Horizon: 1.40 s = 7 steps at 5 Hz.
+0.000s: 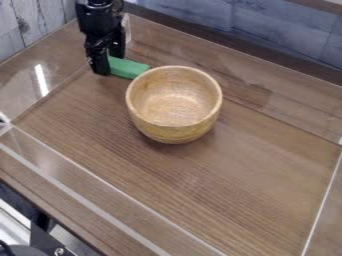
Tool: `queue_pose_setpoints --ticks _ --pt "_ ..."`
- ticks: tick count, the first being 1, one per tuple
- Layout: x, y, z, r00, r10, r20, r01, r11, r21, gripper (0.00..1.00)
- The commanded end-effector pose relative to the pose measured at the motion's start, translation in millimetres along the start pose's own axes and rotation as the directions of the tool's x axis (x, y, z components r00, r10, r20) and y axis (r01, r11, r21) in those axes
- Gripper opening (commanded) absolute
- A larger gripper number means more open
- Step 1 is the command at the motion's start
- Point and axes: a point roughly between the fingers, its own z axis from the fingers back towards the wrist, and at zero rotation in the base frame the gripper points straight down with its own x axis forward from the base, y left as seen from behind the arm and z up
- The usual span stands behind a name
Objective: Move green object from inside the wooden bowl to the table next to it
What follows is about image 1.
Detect clear acrylic tray walls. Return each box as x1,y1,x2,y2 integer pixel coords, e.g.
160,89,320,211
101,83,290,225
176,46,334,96
0,17,342,256

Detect green rectangular block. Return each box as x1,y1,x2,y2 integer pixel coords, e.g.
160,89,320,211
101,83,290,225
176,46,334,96
108,56,149,79

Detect wooden bowl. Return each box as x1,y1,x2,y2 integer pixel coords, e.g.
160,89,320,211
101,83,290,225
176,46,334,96
125,65,223,144

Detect black table leg bracket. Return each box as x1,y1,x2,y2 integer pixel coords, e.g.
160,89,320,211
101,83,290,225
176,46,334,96
29,223,76,256

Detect black cable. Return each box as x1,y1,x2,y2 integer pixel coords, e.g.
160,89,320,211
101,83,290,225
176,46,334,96
0,239,17,256

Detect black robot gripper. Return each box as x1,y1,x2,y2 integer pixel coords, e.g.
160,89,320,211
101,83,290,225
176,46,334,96
74,0,125,76

